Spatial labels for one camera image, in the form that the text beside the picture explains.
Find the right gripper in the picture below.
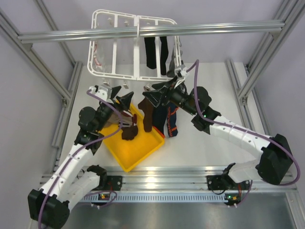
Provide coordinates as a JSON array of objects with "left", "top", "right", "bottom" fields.
[{"left": 143, "top": 75, "right": 197, "bottom": 116}]

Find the brown sock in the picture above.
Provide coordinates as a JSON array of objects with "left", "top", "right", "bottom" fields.
[
  {"left": 116, "top": 110, "right": 138, "bottom": 141},
  {"left": 138, "top": 97, "right": 154, "bottom": 133}
]

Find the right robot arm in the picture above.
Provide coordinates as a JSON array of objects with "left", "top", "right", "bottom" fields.
[{"left": 143, "top": 80, "right": 293, "bottom": 189}]

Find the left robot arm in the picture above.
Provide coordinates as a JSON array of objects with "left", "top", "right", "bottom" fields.
[{"left": 28, "top": 85, "right": 134, "bottom": 229}]

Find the white clip drying hanger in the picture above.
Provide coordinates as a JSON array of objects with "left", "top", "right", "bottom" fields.
[{"left": 87, "top": 10, "right": 181, "bottom": 81}]

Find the grey sock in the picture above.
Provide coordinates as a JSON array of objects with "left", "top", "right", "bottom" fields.
[{"left": 166, "top": 47, "right": 183, "bottom": 78}]

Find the navy orange underwear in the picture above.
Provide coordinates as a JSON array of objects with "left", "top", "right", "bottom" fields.
[{"left": 152, "top": 103, "right": 178, "bottom": 138}]

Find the black sock right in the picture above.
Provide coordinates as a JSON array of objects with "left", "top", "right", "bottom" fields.
[{"left": 160, "top": 36, "right": 169, "bottom": 75}]

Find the black sock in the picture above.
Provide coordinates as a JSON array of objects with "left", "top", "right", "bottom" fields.
[
  {"left": 160, "top": 36, "right": 169, "bottom": 75},
  {"left": 144, "top": 37, "right": 156, "bottom": 69}
]

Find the black sock left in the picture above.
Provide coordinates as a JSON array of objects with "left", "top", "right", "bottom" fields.
[{"left": 144, "top": 37, "right": 156, "bottom": 69}]

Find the yellow plastic tray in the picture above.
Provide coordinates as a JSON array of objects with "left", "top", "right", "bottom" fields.
[{"left": 102, "top": 104, "right": 165, "bottom": 172}]

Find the aluminium crossbar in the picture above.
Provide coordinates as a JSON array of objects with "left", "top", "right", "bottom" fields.
[{"left": 18, "top": 20, "right": 285, "bottom": 44}]

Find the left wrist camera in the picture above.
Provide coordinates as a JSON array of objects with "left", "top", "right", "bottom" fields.
[{"left": 87, "top": 84, "right": 112, "bottom": 101}]

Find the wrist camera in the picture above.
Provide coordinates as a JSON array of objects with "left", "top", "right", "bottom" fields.
[
  {"left": 174, "top": 64, "right": 189, "bottom": 81},
  {"left": 87, "top": 84, "right": 112, "bottom": 101}
]

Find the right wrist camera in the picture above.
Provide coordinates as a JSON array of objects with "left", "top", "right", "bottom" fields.
[{"left": 174, "top": 64, "right": 189, "bottom": 81}]

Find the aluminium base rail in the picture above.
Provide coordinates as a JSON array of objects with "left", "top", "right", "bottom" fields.
[{"left": 38, "top": 166, "right": 267, "bottom": 191}]

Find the slotted cable duct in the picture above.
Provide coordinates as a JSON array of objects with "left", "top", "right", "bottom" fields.
[{"left": 81, "top": 192, "right": 240, "bottom": 203}]

